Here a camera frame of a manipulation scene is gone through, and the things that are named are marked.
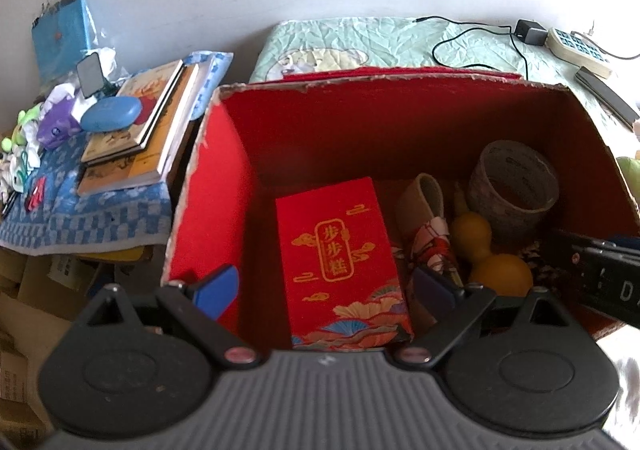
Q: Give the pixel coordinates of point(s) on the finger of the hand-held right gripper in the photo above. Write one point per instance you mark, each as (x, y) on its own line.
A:
(575, 260)

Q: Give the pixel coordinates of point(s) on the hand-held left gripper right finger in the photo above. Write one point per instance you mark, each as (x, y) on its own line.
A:
(432, 292)

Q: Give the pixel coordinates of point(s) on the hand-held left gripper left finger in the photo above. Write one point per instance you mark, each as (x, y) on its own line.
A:
(217, 292)

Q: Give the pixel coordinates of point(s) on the brown pine cone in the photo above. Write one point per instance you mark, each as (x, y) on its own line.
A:
(542, 275)

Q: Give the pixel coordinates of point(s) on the red white bag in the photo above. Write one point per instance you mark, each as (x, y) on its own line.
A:
(430, 240)

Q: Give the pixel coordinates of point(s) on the orange gourd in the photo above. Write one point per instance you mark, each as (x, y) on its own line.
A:
(500, 275)

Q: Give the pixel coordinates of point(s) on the printed packing tape roll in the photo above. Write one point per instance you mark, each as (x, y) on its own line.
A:
(505, 220)

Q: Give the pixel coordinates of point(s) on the small red gift box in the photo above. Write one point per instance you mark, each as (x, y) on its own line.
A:
(340, 255)

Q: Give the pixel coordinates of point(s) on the red cardboard box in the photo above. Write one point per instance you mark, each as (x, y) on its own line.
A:
(225, 180)

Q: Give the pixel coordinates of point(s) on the green plush toy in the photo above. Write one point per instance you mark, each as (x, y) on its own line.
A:
(631, 177)

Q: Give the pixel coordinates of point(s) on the blue patterned cloth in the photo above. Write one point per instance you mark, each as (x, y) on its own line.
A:
(100, 215)

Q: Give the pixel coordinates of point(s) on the stack of books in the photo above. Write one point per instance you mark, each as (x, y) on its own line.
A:
(125, 175)

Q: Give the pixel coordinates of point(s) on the black slim device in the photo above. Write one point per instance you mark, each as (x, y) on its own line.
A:
(607, 95)

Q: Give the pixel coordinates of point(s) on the brown cardboard box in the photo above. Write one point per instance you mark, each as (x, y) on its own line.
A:
(25, 290)

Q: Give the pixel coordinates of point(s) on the orange cover book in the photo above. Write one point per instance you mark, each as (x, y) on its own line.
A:
(155, 95)

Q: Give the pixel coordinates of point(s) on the small red toy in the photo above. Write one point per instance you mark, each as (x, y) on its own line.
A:
(35, 192)

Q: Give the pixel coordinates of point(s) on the blue oval case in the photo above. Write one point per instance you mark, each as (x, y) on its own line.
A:
(110, 114)

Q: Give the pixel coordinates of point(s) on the white power strip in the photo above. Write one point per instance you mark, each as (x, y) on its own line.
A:
(577, 50)

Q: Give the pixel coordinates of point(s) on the blue white packet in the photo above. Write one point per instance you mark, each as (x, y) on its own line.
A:
(215, 75)

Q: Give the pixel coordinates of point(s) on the purple plush toy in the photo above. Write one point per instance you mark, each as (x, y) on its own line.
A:
(57, 127)

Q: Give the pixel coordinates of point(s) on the black charger adapter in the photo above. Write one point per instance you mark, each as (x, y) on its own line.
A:
(531, 32)

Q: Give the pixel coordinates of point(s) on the small white toy figures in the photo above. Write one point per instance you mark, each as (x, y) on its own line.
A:
(17, 170)

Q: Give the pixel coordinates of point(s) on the white crumpled plastic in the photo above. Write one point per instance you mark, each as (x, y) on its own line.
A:
(65, 92)

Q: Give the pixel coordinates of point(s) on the black smartphone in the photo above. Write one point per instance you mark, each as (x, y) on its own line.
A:
(90, 75)

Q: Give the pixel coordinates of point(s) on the green printed bed sheet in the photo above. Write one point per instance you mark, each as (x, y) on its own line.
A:
(350, 45)

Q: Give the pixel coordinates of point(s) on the blue gift bag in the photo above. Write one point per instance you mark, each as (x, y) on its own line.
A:
(60, 40)

